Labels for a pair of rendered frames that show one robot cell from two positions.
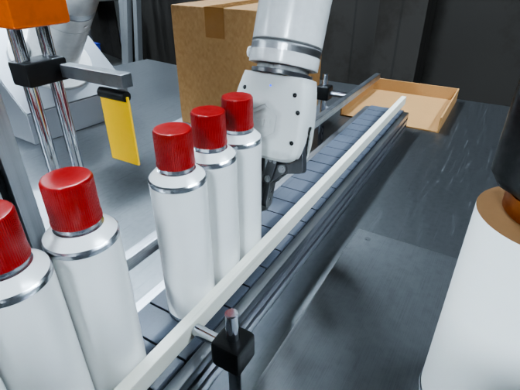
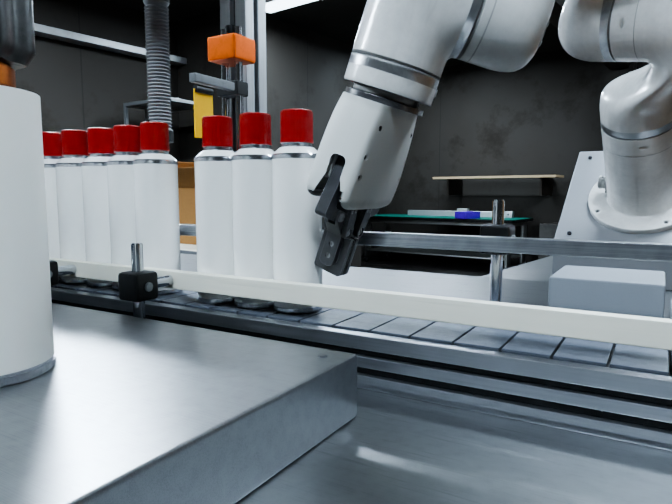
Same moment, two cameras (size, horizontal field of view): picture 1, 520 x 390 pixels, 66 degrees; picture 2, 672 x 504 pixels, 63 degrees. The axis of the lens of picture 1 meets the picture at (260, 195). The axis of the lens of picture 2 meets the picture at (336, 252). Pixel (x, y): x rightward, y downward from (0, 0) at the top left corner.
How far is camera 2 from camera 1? 74 cm
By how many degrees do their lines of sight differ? 87
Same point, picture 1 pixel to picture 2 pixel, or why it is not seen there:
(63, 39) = (617, 163)
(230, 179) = (238, 175)
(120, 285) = (141, 194)
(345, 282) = (221, 340)
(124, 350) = not seen: hidden behind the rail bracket
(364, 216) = (509, 438)
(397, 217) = (533, 478)
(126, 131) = (198, 114)
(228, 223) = (236, 222)
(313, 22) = (367, 22)
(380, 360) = (87, 344)
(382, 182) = not seen: outside the picture
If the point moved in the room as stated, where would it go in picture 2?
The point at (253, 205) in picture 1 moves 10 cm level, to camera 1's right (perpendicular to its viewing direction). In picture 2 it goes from (276, 230) to (263, 238)
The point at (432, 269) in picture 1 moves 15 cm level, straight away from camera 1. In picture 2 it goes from (222, 385) to (452, 435)
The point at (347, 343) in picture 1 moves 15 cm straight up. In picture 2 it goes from (125, 335) to (117, 158)
